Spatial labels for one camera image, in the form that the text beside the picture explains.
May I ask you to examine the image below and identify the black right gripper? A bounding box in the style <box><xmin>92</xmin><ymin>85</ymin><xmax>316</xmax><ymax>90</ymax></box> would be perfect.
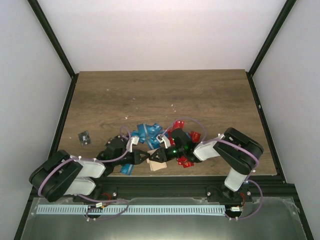
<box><xmin>149</xmin><ymin>145</ymin><xmax>186</xmax><ymax>163</ymax></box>

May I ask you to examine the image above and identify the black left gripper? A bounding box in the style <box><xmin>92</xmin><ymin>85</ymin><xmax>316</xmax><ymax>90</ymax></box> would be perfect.
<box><xmin>113</xmin><ymin>149</ymin><xmax>151</xmax><ymax>166</ymax></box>

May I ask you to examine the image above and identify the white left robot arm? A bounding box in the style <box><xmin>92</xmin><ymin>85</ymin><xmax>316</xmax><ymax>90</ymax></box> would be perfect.
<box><xmin>29</xmin><ymin>135</ymin><xmax>150</xmax><ymax>202</ymax></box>

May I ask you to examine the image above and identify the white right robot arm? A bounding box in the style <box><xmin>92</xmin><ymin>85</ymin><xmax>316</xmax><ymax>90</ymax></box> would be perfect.
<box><xmin>149</xmin><ymin>127</ymin><xmax>264</xmax><ymax>202</ymax></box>

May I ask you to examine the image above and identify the blue striped card front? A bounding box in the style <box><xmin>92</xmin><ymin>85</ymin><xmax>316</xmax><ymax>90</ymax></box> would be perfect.
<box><xmin>120</xmin><ymin>164</ymin><xmax>134</xmax><ymax>176</ymax></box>

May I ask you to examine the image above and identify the red card by holder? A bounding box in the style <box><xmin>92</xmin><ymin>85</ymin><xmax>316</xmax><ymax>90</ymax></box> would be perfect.
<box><xmin>177</xmin><ymin>156</ymin><xmax>194</xmax><ymax>168</ymax></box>

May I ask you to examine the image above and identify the blue VIP card centre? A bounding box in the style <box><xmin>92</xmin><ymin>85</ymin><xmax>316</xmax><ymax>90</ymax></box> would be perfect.
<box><xmin>131</xmin><ymin>123</ymin><xmax>150</xmax><ymax>144</ymax></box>

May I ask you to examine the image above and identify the blue card top with chip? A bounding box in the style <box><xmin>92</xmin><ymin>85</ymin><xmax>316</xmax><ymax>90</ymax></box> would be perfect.
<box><xmin>146</xmin><ymin>123</ymin><xmax>163</xmax><ymax>138</ymax></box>

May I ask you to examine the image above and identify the red VIP card top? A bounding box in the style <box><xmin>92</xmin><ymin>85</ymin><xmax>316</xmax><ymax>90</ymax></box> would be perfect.
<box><xmin>172</xmin><ymin>120</ymin><xmax>185</xmax><ymax>130</ymax></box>

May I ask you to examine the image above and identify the lone black VIP card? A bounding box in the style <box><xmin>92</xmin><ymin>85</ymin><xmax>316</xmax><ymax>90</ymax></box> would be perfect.
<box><xmin>78</xmin><ymin>130</ymin><xmax>92</xmax><ymax>147</ymax></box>

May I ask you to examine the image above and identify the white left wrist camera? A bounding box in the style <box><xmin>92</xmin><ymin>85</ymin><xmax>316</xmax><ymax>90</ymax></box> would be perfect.
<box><xmin>127</xmin><ymin>135</ymin><xmax>140</xmax><ymax>153</ymax></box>

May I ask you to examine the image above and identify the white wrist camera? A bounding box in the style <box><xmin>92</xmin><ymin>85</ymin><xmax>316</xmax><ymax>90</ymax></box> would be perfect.
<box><xmin>156</xmin><ymin>134</ymin><xmax>171</xmax><ymax>149</ymax></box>
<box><xmin>127</xmin><ymin>135</ymin><xmax>140</xmax><ymax>153</ymax></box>

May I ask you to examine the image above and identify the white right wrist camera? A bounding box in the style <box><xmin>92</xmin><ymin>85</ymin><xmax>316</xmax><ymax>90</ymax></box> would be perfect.
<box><xmin>156</xmin><ymin>134</ymin><xmax>171</xmax><ymax>149</ymax></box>

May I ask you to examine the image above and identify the light blue slotted cable duct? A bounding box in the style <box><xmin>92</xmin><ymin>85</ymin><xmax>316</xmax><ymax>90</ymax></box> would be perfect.
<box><xmin>36</xmin><ymin>204</ymin><xmax>226</xmax><ymax>216</ymax></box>

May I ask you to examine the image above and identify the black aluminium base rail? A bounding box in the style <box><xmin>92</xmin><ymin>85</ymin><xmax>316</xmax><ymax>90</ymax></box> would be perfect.
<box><xmin>72</xmin><ymin>174</ymin><xmax>253</xmax><ymax>203</ymax></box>

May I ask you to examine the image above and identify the black frame post left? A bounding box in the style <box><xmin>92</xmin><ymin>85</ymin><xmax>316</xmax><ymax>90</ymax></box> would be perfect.
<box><xmin>26</xmin><ymin>0</ymin><xmax>77</xmax><ymax>78</ymax></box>

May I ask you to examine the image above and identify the black frame post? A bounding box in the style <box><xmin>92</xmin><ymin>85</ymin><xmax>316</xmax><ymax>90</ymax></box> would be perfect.
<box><xmin>26</xmin><ymin>0</ymin><xmax>77</xmax><ymax>78</ymax></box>
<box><xmin>248</xmin><ymin>0</ymin><xmax>298</xmax><ymax>76</ymax></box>

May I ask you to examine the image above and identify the black frame post right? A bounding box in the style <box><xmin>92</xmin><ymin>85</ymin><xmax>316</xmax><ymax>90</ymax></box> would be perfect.
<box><xmin>248</xmin><ymin>0</ymin><xmax>298</xmax><ymax>76</ymax></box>

